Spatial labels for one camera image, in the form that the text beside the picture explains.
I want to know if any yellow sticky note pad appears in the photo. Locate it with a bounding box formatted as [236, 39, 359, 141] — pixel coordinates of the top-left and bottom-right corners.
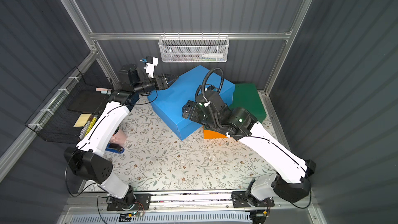
[74, 114, 92, 128]

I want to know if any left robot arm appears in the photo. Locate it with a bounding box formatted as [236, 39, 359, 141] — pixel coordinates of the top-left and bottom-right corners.
[64, 60, 178, 204]

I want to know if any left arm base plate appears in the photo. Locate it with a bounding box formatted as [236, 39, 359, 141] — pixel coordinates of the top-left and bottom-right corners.
[107, 194, 152, 212]

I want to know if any blue shoebox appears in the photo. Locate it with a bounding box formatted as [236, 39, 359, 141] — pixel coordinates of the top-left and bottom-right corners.
[147, 65, 236, 141]

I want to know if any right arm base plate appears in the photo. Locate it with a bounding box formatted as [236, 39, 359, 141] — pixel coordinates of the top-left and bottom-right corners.
[231, 191, 275, 208]

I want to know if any black wire wall basket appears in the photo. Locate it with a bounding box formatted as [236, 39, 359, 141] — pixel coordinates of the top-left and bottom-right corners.
[25, 64, 114, 145]

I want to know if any orange shoebox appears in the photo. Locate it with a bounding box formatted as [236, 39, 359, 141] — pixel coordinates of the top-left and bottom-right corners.
[203, 127, 227, 140]

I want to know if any floral table mat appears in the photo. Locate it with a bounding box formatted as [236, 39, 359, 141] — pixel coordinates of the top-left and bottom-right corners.
[104, 97, 276, 191]

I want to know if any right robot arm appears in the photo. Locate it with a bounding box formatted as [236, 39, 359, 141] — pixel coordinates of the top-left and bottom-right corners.
[182, 90, 316, 206]

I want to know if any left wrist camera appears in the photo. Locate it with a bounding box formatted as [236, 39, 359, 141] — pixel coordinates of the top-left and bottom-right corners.
[141, 56, 159, 78]

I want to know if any blue stapler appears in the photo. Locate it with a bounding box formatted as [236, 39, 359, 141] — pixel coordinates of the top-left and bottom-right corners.
[105, 143, 124, 153]

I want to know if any yellow patterned ruler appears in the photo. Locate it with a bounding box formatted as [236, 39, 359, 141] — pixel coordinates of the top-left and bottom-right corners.
[79, 115, 97, 140]

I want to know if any white wire mesh basket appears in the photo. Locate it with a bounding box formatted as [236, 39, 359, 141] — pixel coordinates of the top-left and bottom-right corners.
[158, 36, 230, 63]

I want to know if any black notebook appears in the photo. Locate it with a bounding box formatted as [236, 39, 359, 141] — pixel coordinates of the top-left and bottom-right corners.
[67, 90, 108, 114]

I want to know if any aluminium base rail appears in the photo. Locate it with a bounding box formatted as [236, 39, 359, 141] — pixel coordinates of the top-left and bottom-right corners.
[65, 190, 312, 212]

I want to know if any white marker in basket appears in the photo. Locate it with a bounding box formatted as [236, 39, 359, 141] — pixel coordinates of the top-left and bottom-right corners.
[200, 53, 224, 60]

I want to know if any cup of coloured markers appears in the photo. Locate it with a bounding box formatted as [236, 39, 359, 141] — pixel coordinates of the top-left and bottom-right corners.
[110, 127, 127, 147]

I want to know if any green shoebox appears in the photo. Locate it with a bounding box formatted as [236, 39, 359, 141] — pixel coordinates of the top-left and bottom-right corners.
[229, 84, 267, 123]

